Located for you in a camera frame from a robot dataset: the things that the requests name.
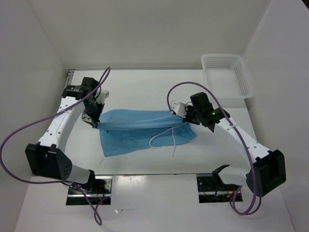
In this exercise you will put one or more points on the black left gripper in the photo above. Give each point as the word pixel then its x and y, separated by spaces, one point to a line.
pixel 93 121

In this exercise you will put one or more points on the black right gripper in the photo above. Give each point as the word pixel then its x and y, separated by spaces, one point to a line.
pixel 188 108

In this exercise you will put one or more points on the light blue shorts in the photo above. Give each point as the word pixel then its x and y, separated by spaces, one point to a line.
pixel 123 131

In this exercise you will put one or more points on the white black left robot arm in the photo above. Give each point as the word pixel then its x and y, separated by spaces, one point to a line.
pixel 47 157

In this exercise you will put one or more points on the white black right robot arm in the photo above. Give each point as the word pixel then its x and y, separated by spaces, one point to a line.
pixel 266 169

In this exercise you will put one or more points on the white perforated plastic basket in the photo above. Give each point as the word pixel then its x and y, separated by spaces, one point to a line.
pixel 226 76

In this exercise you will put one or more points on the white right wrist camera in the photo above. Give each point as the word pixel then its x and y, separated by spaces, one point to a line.
pixel 178 108

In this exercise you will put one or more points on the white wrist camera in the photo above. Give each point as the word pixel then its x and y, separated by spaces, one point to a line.
pixel 178 108
pixel 101 96

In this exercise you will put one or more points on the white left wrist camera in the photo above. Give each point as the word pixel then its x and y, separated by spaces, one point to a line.
pixel 101 96

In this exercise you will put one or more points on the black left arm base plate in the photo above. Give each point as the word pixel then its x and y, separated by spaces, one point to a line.
pixel 99 195

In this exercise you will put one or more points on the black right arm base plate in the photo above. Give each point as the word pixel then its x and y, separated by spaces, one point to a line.
pixel 208 192

